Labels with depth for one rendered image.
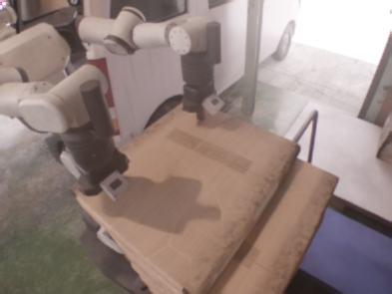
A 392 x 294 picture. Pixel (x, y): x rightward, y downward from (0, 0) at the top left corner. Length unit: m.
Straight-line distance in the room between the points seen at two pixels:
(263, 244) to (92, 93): 0.44
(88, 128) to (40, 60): 0.44
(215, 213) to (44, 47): 0.68
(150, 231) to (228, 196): 0.19
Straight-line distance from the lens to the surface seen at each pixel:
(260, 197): 0.57
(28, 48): 0.85
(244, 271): 0.54
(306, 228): 0.61
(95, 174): 0.51
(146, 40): 0.73
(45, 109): 0.41
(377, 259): 1.74
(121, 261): 1.57
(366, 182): 2.18
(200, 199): 0.56
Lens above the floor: 1.56
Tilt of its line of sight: 43 degrees down
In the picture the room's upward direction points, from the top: 4 degrees counter-clockwise
